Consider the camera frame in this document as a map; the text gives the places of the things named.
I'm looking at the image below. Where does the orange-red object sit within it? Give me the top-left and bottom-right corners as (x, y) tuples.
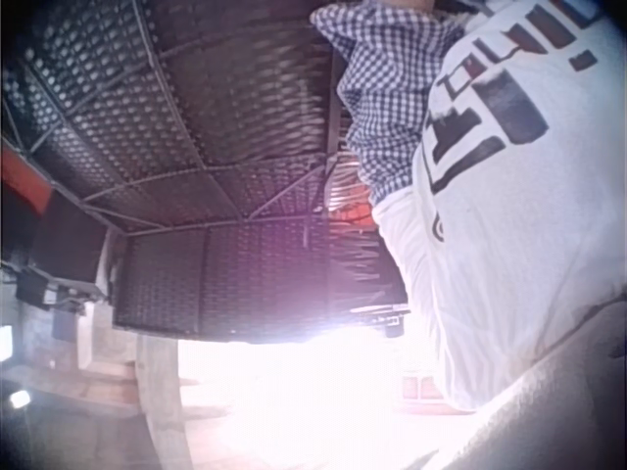
(326, 182), (379, 230)

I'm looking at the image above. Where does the red crate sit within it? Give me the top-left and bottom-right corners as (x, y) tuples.
(400, 373), (453, 408)

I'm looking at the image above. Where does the wooden plank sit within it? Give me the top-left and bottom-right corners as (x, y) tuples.
(133, 334), (193, 470)

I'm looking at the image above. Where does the black box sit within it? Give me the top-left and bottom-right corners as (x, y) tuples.
(27, 189), (110, 286)

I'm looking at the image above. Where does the small black device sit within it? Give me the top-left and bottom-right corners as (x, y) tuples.
(13, 266), (107, 315)

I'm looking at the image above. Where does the red box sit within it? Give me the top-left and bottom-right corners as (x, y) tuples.
(0, 145), (54, 215)

